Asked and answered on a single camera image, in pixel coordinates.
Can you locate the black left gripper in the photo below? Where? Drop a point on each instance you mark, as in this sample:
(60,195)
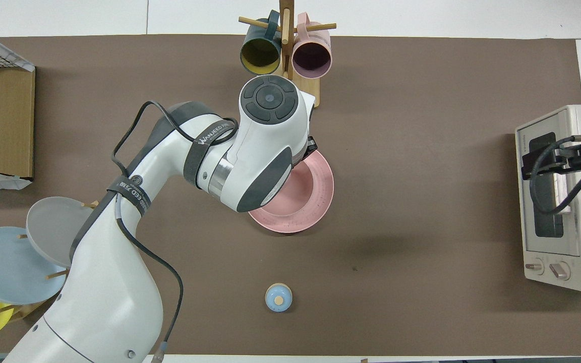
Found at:
(311,147)

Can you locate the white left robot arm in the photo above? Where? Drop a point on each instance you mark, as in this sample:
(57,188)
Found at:
(114,302)

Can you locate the pink speckled plate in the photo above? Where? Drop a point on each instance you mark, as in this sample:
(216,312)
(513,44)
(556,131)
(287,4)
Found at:
(306,201)

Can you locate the pink mug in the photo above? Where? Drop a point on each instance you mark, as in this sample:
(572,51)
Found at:
(312,58)

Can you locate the dark teal mug yellow inside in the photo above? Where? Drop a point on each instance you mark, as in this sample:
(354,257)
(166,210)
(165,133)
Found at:
(260,53)

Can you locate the grey oven knob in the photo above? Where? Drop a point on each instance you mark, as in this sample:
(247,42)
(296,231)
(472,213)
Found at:
(560,271)
(534,267)

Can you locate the wooden mug tree stand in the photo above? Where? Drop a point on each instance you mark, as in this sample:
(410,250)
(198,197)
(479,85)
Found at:
(285,30)

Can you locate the brown table mat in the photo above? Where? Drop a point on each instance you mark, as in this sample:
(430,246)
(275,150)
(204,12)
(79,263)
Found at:
(396,302)

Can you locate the grey plate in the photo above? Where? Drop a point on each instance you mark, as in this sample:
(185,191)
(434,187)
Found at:
(53,227)

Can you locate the wooden box marble trim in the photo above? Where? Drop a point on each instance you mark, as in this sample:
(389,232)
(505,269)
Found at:
(8,121)

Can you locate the light blue plate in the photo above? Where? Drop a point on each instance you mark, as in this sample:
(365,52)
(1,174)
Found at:
(8,267)

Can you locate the wooden dish rack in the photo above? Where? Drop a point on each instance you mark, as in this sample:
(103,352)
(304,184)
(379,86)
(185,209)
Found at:
(28,310)

